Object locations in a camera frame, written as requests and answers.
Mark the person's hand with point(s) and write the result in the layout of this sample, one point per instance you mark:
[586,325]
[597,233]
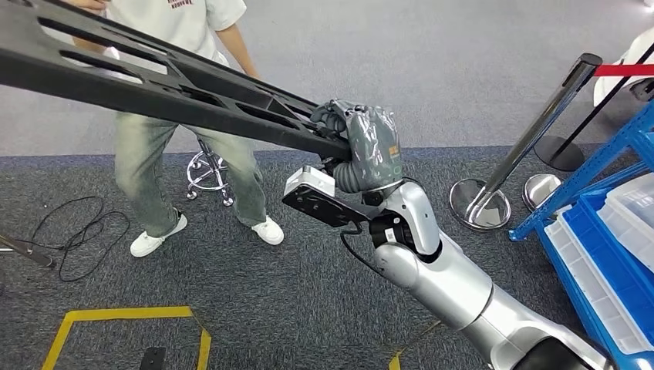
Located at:
[87,5]

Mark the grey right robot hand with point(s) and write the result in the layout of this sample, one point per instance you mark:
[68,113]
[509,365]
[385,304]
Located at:
[373,148]

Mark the long black plastic part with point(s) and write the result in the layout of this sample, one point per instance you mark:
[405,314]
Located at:
[153,102]

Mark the person's forearm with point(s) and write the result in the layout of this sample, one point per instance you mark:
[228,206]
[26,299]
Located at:
[237,51]

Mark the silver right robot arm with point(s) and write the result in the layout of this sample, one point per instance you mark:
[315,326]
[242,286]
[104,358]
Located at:
[449,286]

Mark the blue metal shelf rack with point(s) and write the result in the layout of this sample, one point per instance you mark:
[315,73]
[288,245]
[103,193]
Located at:
[577,182]

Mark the person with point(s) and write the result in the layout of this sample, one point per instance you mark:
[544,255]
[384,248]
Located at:
[179,20]

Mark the chrome stanchion with chrome base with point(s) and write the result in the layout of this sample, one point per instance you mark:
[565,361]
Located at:
[480,204]

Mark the chrome stool base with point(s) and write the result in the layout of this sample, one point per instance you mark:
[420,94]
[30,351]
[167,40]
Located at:
[204,148]

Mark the chrome stanchion with dark head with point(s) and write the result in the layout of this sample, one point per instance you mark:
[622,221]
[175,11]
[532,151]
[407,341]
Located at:
[541,191]

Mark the thin black pole stanchion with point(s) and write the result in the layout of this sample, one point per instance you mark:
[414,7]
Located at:
[559,153]

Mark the dark metal bar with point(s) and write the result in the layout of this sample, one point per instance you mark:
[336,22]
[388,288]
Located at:
[30,251]

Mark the blue plastic crate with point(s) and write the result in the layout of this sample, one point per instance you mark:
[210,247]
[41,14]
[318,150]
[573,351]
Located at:
[603,255]

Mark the red barrier belt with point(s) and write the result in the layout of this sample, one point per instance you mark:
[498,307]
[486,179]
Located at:
[623,70]

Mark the translucent white plastic bin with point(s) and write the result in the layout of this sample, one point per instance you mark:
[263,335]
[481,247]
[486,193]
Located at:
[631,214]

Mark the yellow floor tape square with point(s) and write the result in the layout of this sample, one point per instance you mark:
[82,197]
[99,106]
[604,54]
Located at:
[128,312]

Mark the small black flat plate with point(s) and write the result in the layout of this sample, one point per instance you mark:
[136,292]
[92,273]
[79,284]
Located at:
[152,359]

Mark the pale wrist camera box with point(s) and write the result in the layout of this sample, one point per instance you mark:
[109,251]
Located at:
[311,179]

